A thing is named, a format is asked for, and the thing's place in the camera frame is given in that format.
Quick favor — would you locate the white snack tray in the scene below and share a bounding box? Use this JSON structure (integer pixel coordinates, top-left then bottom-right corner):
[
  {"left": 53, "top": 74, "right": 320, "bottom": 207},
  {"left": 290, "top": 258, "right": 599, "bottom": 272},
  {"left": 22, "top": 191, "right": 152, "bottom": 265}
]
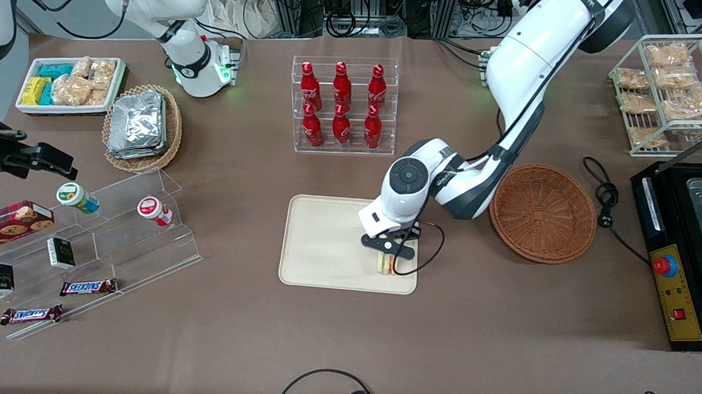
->
[{"left": 16, "top": 53, "right": 127, "bottom": 120}]

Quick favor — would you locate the beige plastic tray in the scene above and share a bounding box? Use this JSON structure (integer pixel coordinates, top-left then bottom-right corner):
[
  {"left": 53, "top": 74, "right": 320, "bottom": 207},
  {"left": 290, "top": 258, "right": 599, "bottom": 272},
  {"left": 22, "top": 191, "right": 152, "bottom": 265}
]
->
[{"left": 278, "top": 193, "right": 421, "bottom": 296}]

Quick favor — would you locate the wicker basket with foil packs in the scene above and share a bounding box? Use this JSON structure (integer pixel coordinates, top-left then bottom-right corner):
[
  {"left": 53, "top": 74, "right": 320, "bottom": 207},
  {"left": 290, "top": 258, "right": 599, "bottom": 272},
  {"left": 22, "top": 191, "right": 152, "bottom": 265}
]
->
[{"left": 100, "top": 83, "right": 185, "bottom": 175}]

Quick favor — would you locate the empty brown wicker basket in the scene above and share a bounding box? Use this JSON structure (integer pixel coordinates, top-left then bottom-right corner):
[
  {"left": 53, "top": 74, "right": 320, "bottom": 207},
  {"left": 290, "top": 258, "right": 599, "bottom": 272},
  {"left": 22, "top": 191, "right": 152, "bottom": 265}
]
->
[{"left": 487, "top": 162, "right": 600, "bottom": 266}]

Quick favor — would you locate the green sunflower lid jar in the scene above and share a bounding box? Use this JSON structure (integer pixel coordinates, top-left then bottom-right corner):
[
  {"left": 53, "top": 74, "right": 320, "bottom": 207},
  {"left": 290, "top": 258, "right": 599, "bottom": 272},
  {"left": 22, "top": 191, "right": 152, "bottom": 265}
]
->
[{"left": 56, "top": 181, "right": 101, "bottom": 215}]

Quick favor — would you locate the yellow snack pack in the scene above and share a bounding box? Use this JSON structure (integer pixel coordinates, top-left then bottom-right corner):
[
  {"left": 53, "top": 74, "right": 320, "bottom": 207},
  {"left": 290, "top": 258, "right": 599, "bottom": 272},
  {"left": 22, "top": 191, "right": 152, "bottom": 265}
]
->
[{"left": 22, "top": 76, "right": 51, "bottom": 106}]

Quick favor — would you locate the silver foil pack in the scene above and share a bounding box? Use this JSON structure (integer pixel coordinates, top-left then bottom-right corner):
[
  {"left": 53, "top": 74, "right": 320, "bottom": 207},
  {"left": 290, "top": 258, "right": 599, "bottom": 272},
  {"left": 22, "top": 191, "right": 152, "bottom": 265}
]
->
[
  {"left": 109, "top": 89, "right": 168, "bottom": 154},
  {"left": 107, "top": 142, "right": 167, "bottom": 161}
]

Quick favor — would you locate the red tartan cookie box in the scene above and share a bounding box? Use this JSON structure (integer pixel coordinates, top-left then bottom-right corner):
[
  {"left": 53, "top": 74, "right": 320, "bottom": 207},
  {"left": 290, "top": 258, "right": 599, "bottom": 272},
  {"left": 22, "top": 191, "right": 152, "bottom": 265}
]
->
[{"left": 0, "top": 199, "right": 56, "bottom": 261}]

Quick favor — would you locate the red cola bottle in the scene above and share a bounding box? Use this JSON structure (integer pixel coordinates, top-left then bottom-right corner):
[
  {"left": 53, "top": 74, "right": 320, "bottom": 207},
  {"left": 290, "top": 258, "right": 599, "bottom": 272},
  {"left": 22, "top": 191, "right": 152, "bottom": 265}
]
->
[
  {"left": 333, "top": 62, "right": 354, "bottom": 109},
  {"left": 302, "top": 103, "right": 326, "bottom": 148},
  {"left": 363, "top": 105, "right": 384, "bottom": 150},
  {"left": 301, "top": 62, "right": 324, "bottom": 109},
  {"left": 331, "top": 104, "right": 353, "bottom": 148},
  {"left": 368, "top": 63, "right": 389, "bottom": 110}
]

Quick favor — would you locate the red lid jar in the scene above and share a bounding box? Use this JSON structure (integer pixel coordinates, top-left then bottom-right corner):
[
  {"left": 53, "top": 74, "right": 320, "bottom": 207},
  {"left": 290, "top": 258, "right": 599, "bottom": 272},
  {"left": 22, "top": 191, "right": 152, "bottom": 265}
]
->
[{"left": 137, "top": 195, "right": 175, "bottom": 228}]

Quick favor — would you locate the clear acrylic bottle rack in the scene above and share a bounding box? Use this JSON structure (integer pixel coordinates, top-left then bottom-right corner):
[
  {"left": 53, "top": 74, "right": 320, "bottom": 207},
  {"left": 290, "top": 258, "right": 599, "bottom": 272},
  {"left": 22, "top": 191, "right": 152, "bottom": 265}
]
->
[{"left": 288, "top": 54, "right": 400, "bottom": 158}]

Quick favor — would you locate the clear acrylic stepped shelf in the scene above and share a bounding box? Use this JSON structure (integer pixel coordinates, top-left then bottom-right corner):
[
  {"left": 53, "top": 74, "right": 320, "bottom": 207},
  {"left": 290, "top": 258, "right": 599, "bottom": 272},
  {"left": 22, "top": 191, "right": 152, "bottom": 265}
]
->
[{"left": 0, "top": 161, "right": 207, "bottom": 350}]

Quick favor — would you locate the Snickers chocolate bar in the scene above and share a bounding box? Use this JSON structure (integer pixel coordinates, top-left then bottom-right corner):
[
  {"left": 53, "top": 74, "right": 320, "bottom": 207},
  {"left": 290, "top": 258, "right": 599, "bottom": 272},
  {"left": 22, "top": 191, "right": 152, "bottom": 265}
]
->
[
  {"left": 0, "top": 302, "right": 64, "bottom": 328},
  {"left": 59, "top": 277, "right": 118, "bottom": 299}
]

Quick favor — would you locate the aluminium equipment rack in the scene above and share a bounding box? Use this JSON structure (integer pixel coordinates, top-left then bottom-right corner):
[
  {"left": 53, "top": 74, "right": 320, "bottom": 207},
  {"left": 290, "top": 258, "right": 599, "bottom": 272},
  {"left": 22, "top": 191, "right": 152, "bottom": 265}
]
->
[{"left": 257, "top": 0, "right": 461, "bottom": 46}]

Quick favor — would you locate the beige cloth bag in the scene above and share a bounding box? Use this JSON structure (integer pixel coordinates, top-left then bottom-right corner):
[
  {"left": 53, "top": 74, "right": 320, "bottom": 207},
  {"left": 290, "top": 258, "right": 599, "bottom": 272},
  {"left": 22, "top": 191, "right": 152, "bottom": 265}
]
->
[{"left": 207, "top": 0, "right": 280, "bottom": 40}]

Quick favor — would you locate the red emergency stop button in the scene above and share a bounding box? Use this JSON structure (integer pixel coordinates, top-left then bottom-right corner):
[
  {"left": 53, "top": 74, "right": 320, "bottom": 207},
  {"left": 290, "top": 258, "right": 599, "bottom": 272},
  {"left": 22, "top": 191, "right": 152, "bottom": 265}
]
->
[{"left": 653, "top": 253, "right": 679, "bottom": 279}]

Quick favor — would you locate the clear bag of crackers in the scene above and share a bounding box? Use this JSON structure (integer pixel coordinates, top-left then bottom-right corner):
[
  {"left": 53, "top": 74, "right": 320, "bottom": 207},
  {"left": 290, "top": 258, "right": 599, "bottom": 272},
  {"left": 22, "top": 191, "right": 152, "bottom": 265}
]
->
[
  {"left": 652, "top": 67, "right": 698, "bottom": 91},
  {"left": 619, "top": 92, "right": 658, "bottom": 115},
  {"left": 615, "top": 67, "right": 651, "bottom": 91},
  {"left": 627, "top": 126, "right": 669, "bottom": 149},
  {"left": 659, "top": 86, "right": 702, "bottom": 124},
  {"left": 646, "top": 43, "right": 690, "bottom": 69}
]

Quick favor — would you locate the black appliance with yellow panel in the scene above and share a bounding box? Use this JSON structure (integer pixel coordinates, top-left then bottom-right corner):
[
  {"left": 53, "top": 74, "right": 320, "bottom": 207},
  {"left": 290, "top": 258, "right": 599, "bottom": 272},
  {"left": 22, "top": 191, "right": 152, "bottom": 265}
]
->
[{"left": 624, "top": 159, "right": 702, "bottom": 353}]

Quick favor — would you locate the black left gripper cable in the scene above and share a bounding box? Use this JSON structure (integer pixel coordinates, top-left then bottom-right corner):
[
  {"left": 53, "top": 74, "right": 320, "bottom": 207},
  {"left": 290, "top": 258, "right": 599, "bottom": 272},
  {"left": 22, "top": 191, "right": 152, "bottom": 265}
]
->
[{"left": 392, "top": 219, "right": 446, "bottom": 279}]

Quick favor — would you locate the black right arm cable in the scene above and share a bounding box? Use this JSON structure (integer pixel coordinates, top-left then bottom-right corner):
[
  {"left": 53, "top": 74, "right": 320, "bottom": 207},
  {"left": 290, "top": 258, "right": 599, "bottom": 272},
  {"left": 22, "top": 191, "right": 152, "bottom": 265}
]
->
[{"left": 19, "top": 0, "right": 129, "bottom": 41}]

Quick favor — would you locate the black looped cable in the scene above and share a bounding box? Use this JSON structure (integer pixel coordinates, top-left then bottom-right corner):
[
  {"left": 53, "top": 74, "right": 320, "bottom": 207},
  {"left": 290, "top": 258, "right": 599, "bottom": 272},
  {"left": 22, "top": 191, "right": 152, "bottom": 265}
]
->
[{"left": 274, "top": 367, "right": 382, "bottom": 394}]

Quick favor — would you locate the black power cable with plug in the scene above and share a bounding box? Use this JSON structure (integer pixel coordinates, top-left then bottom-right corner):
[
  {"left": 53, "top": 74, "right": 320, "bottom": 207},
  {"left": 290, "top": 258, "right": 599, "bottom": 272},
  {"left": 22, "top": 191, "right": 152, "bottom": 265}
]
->
[{"left": 578, "top": 156, "right": 655, "bottom": 265}]

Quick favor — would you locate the white wire rack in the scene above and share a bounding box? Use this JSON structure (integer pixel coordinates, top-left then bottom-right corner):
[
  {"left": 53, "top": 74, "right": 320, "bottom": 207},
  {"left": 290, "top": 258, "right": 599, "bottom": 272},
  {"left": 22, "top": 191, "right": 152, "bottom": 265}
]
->
[{"left": 605, "top": 31, "right": 702, "bottom": 161}]

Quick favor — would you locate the aluminium frame profile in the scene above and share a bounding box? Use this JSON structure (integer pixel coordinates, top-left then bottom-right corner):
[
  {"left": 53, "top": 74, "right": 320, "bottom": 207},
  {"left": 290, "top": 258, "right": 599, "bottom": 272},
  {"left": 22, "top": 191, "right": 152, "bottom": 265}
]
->
[{"left": 657, "top": 0, "right": 702, "bottom": 41}]

